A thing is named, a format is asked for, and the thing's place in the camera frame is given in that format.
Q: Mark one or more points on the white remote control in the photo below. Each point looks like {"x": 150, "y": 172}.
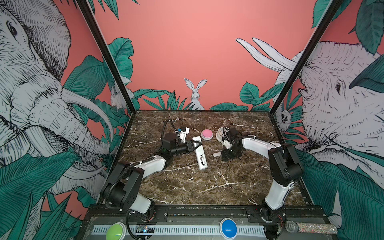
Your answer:
{"x": 201, "y": 157}

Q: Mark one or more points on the white round alarm clock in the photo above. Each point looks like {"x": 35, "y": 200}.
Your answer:
{"x": 220, "y": 135}

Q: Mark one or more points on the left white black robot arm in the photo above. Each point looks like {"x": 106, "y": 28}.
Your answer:
{"x": 121, "y": 189}

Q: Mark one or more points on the blue push button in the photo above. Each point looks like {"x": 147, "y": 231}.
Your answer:
{"x": 228, "y": 229}

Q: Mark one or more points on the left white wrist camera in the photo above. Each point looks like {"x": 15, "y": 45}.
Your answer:
{"x": 183, "y": 132}

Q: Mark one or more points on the pink push button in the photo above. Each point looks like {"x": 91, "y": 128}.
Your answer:
{"x": 207, "y": 135}

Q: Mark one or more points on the green push button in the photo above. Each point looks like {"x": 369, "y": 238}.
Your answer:
{"x": 117, "y": 231}

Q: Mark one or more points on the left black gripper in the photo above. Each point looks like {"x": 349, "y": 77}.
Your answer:
{"x": 188, "y": 147}

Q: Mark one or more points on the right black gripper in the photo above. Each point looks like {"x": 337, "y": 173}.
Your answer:
{"x": 226, "y": 155}

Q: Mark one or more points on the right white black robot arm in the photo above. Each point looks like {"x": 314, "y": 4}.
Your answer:
{"x": 285, "y": 166}

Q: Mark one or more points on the small green circuit board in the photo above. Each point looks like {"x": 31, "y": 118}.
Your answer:
{"x": 146, "y": 229}

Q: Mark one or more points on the black front mounting rail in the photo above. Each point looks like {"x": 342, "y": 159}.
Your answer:
{"x": 251, "y": 214}

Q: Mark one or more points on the glittery silver microphone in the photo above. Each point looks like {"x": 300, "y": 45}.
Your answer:
{"x": 313, "y": 228}

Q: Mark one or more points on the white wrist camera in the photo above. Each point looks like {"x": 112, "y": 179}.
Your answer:
{"x": 183, "y": 132}
{"x": 227, "y": 144}

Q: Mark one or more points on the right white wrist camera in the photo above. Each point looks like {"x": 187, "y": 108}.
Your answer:
{"x": 227, "y": 144}

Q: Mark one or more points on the white slotted cable duct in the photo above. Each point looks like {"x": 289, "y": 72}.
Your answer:
{"x": 166, "y": 230}

